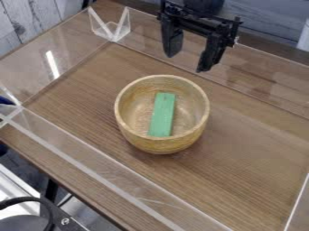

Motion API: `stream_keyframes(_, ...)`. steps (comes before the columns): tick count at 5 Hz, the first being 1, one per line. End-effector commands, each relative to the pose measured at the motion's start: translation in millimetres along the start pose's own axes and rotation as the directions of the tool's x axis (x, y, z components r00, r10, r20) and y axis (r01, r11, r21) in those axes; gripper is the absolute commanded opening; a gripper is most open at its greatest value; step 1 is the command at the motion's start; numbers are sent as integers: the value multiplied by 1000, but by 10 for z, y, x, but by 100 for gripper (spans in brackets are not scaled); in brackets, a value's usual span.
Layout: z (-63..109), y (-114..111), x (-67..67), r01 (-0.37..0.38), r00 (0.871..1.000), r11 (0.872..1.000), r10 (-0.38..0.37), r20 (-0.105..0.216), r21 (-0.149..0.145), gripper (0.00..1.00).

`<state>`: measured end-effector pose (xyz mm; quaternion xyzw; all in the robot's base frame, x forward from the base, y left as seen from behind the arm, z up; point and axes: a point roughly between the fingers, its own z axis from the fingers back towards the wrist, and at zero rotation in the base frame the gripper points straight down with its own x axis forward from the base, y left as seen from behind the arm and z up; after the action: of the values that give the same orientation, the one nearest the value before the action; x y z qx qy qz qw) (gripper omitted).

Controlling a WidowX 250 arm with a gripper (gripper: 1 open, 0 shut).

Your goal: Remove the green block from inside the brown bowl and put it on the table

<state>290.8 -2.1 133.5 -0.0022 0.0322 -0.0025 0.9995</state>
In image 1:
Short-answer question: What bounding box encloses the black cable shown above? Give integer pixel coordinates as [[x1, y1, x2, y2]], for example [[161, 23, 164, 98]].
[[0, 196, 56, 231]]

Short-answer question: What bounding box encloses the black table leg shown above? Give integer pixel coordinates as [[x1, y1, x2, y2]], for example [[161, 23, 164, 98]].
[[44, 180, 59, 202]]

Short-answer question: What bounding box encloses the brown wooden bowl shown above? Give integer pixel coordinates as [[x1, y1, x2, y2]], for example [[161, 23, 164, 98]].
[[115, 75, 210, 154]]

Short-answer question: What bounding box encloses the clear acrylic tray wall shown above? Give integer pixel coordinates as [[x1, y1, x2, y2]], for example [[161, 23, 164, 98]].
[[0, 87, 232, 231]]

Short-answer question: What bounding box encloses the green rectangular block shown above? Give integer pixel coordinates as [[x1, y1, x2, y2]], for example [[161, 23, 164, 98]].
[[147, 92, 177, 137]]

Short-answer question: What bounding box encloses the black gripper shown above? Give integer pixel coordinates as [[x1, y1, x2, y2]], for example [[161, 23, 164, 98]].
[[157, 0, 242, 72]]

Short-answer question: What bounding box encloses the black metal bracket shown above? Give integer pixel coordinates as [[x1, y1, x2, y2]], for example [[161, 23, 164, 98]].
[[40, 201, 90, 231]]

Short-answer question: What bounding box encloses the clear acrylic corner bracket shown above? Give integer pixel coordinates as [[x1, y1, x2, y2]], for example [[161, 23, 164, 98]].
[[87, 7, 130, 42]]

